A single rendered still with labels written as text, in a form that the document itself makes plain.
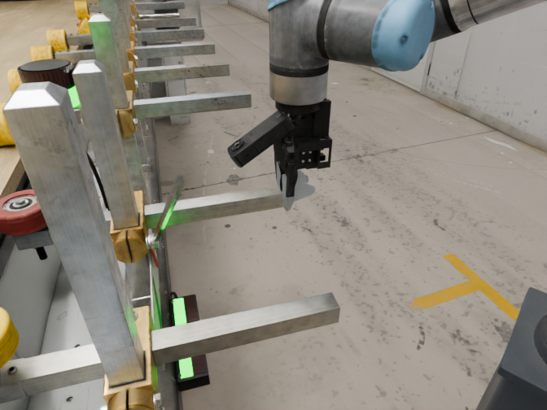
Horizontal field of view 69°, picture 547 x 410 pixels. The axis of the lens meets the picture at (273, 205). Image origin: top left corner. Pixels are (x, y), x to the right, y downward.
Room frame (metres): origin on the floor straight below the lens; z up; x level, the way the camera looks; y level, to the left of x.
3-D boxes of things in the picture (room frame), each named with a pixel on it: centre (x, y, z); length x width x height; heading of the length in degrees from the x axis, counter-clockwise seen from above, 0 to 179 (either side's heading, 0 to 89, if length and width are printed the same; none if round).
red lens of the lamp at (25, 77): (0.49, 0.28, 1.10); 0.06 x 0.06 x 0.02
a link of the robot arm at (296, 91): (0.63, -0.04, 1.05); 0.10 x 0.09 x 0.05; 16
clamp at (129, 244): (0.53, 0.24, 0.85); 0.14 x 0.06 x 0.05; 16
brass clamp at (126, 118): (0.77, 0.30, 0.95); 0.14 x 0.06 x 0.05; 16
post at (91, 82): (0.51, 0.23, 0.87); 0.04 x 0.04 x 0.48; 16
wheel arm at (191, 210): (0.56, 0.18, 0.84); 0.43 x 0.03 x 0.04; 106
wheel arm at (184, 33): (1.51, 0.50, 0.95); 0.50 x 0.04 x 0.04; 106
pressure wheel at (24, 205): (0.51, 0.38, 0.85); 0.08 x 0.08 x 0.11
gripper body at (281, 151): (0.63, -0.05, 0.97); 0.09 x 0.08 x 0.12; 106
